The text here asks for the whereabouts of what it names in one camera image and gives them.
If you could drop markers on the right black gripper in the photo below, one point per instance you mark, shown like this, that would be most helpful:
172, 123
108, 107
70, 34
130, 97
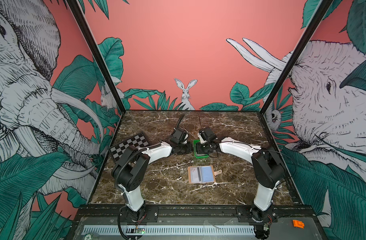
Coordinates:
199, 149

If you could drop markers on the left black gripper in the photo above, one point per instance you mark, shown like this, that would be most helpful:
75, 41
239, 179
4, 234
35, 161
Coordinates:
189, 148

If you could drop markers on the green plastic card tray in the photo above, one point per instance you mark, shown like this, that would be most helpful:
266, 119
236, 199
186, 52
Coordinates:
196, 153

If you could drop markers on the tan leather card holder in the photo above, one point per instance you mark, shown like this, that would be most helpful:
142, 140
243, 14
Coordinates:
207, 174

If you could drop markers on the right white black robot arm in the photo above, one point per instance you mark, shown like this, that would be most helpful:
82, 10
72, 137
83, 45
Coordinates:
268, 166

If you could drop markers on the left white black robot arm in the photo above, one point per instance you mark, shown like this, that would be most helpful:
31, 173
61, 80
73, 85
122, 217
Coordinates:
131, 167

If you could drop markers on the black white checkerboard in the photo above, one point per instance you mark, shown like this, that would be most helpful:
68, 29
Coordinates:
139, 141

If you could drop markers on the orange connector block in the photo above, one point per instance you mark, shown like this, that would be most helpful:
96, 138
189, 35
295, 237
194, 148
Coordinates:
298, 224

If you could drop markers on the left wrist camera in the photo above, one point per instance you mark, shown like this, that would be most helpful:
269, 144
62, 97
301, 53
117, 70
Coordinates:
179, 136

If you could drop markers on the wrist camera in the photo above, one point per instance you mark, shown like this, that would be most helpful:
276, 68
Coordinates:
179, 136
206, 135

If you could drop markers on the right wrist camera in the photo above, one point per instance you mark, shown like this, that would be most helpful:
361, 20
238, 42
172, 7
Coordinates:
206, 135

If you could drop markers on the white slotted cable duct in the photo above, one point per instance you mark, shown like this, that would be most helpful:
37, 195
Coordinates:
159, 230

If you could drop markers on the black mounting rail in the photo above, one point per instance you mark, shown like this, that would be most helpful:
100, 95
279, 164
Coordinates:
156, 212

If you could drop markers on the left black frame post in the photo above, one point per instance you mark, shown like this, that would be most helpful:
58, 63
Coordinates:
89, 38

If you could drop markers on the black frame post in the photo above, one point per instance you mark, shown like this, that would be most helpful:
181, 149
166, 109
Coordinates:
89, 38
316, 19

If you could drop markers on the right black frame post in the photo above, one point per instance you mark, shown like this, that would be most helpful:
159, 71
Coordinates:
316, 19

